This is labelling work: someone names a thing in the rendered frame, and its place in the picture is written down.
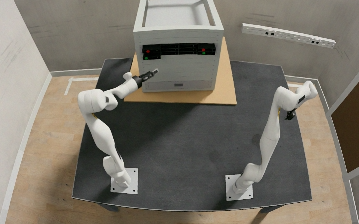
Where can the white metal rack frame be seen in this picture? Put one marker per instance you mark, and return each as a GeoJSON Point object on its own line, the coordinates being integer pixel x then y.
{"type": "Point", "coordinates": [178, 22]}

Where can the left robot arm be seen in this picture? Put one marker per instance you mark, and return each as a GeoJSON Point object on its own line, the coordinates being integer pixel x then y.
{"type": "Point", "coordinates": [94, 101]}

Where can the tan flat wooden board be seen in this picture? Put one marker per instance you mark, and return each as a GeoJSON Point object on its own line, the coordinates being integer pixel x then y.
{"type": "Point", "coordinates": [224, 93]}

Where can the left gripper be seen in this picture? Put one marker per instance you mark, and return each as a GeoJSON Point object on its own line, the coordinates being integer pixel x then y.
{"type": "Point", "coordinates": [141, 79]}

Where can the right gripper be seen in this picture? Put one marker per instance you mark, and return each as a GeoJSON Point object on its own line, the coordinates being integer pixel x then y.
{"type": "Point", "coordinates": [290, 115]}

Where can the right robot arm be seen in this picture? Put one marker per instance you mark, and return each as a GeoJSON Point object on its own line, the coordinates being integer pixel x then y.
{"type": "Point", "coordinates": [288, 101]}

